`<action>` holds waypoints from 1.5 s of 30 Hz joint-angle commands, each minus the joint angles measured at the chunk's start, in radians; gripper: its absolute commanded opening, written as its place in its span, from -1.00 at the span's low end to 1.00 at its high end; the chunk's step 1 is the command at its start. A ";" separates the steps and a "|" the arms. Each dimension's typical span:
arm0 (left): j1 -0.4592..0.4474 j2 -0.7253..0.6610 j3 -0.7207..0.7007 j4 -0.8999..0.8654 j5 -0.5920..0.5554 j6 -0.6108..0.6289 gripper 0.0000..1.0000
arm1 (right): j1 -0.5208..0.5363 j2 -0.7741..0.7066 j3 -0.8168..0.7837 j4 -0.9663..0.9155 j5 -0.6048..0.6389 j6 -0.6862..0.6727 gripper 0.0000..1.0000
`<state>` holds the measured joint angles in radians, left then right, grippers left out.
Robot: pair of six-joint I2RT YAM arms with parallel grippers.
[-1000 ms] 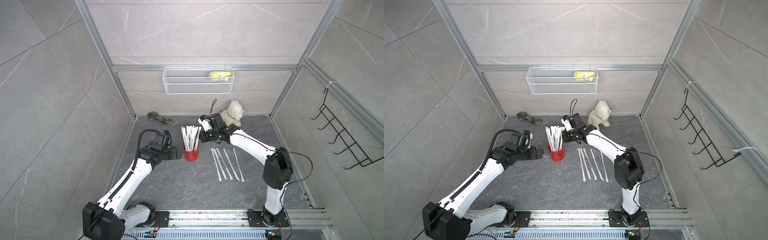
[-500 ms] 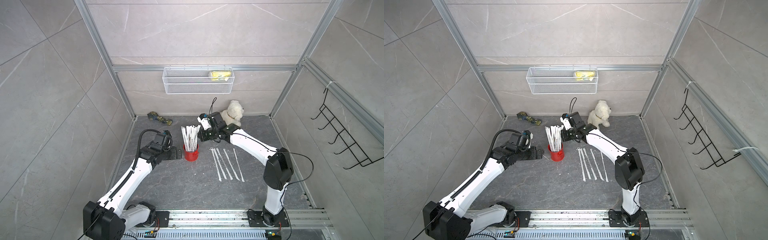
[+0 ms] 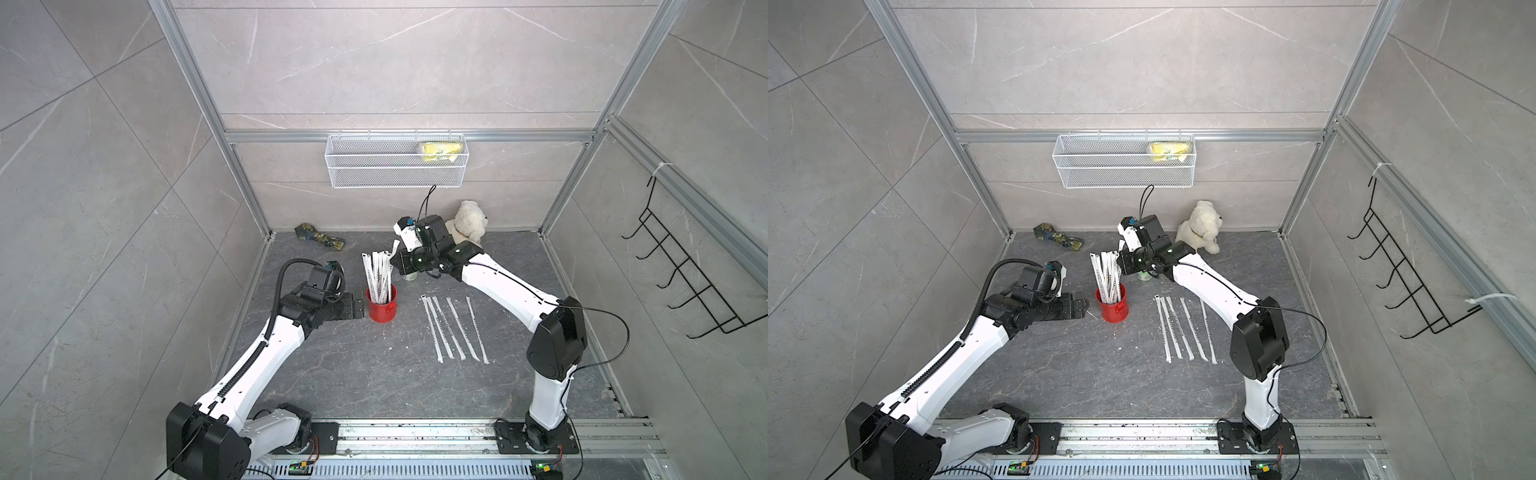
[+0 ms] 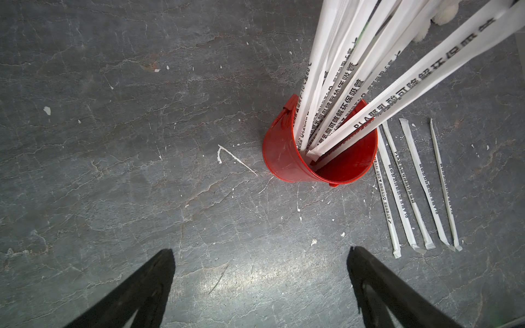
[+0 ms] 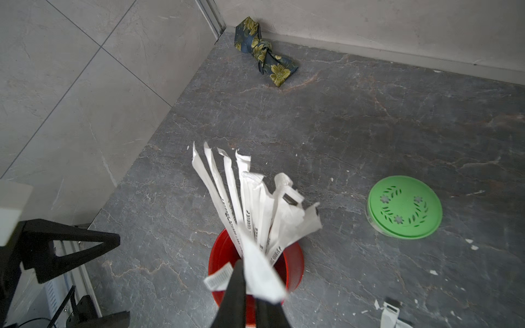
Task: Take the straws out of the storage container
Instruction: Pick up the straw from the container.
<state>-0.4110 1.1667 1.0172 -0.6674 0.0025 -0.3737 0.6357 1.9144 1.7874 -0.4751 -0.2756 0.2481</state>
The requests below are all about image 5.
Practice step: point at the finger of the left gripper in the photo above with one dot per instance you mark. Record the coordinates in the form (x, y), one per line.
(85, 315)
(42, 242)

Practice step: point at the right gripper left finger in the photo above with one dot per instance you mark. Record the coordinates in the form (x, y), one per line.
(232, 310)

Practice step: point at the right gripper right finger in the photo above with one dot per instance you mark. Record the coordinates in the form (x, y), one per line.
(269, 315)

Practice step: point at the red cup container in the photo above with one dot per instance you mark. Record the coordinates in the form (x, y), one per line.
(290, 267)

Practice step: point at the bundle of white straws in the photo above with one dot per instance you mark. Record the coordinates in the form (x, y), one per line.
(261, 224)

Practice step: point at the green lid jar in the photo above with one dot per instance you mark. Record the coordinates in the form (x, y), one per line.
(403, 207)

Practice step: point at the camouflage cloth piece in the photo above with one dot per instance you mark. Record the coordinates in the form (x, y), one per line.
(248, 39)

